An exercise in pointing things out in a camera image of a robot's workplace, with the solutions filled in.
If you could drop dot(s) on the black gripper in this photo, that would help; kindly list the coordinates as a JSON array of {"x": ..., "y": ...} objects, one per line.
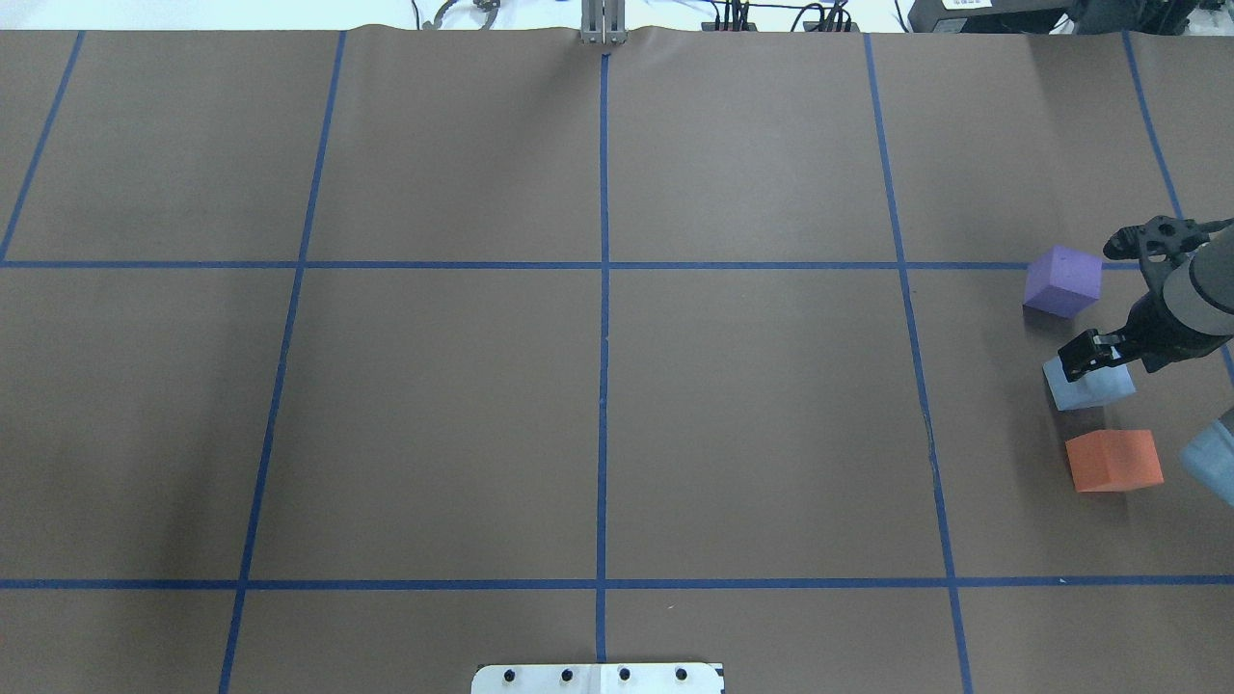
[{"x": 1153, "y": 337}]

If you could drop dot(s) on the light blue foam block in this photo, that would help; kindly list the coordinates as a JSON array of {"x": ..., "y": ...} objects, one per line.
[{"x": 1102, "y": 387}]

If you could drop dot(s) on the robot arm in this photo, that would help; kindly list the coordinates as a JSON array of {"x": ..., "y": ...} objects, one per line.
[{"x": 1185, "y": 314}]

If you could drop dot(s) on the purple foam block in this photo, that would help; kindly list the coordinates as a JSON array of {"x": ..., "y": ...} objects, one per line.
[{"x": 1063, "y": 282}]

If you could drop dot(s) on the orange foam block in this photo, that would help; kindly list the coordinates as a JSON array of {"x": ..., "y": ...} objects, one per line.
[{"x": 1114, "y": 461}]

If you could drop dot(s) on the black laptop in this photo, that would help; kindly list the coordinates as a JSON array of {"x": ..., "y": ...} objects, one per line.
[{"x": 1157, "y": 18}]

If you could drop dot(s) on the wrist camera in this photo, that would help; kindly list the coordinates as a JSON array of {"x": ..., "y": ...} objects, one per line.
[{"x": 1160, "y": 237}]

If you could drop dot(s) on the aluminium frame post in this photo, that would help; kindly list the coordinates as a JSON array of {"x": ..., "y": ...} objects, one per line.
[{"x": 603, "y": 22}]

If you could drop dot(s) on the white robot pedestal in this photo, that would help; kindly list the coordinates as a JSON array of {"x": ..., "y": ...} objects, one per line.
[{"x": 637, "y": 677}]

